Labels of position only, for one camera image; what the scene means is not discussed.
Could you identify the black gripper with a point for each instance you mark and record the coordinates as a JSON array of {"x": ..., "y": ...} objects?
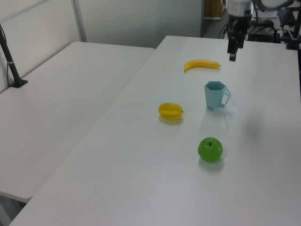
[{"x": 237, "y": 24}]

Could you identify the light blue hexagonal mug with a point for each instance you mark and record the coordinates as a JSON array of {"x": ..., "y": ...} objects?
[{"x": 214, "y": 96}]

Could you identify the black electronics equipment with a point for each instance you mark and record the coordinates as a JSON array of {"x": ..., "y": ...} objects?
[{"x": 264, "y": 31}]

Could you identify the yellow toy banana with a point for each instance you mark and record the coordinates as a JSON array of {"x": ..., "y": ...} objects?
[{"x": 202, "y": 64}]

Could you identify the yellow toy starfruit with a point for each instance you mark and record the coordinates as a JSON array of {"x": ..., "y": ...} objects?
[{"x": 170, "y": 112}]

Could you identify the green toy apple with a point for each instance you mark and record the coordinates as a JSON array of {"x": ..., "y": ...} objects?
[{"x": 210, "y": 149}]

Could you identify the black pole with base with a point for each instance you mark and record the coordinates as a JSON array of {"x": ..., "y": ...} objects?
[{"x": 10, "y": 63}]

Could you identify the black camera clamp stand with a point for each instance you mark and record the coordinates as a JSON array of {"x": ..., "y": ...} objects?
[{"x": 293, "y": 28}]

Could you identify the grey partition frame post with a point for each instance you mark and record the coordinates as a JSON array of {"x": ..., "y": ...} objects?
[{"x": 80, "y": 20}]

